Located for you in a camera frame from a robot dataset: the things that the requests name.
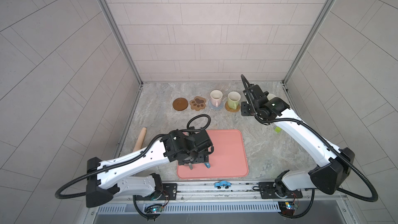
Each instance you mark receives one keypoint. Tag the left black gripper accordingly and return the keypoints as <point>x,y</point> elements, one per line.
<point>204,153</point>

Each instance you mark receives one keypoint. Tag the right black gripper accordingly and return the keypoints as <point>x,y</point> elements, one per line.
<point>243,105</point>

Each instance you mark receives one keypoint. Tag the white mug blue handle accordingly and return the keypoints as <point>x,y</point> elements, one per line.
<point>270,96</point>

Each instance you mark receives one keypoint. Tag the woven rattan round coaster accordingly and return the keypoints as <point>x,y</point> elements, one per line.
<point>230,109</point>

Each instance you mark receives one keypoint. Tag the white mug pink handle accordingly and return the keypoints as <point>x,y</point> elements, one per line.
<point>216,97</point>

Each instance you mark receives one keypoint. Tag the brown wooden round coaster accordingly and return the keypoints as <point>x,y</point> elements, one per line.
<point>180,104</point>

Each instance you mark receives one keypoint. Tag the blue knitted round coaster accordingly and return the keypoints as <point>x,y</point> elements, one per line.
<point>214,107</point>

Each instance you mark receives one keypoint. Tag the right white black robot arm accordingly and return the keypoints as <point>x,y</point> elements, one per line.
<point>333,164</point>

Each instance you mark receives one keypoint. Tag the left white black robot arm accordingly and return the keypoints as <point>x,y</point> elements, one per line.
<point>107,179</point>

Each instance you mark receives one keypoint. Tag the pink rectangular tray mat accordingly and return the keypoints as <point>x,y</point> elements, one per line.
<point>227,161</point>

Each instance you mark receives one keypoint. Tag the beige wooden cylinder object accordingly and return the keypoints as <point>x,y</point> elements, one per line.
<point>140,139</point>

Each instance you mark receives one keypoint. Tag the cork paw print coaster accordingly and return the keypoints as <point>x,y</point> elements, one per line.
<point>198,103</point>

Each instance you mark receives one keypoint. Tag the small blue toy car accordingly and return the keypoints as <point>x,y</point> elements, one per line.
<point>222,184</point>

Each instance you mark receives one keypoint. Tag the left circuit board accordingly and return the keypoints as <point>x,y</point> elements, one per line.
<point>154,209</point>

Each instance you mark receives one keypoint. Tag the circuit board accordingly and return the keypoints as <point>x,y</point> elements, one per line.
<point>154,209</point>
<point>287,208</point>

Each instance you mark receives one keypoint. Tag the right circuit board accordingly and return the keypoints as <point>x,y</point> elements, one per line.
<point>287,208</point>

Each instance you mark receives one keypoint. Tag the aluminium mounting rail frame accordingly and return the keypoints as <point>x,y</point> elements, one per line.
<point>217,193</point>

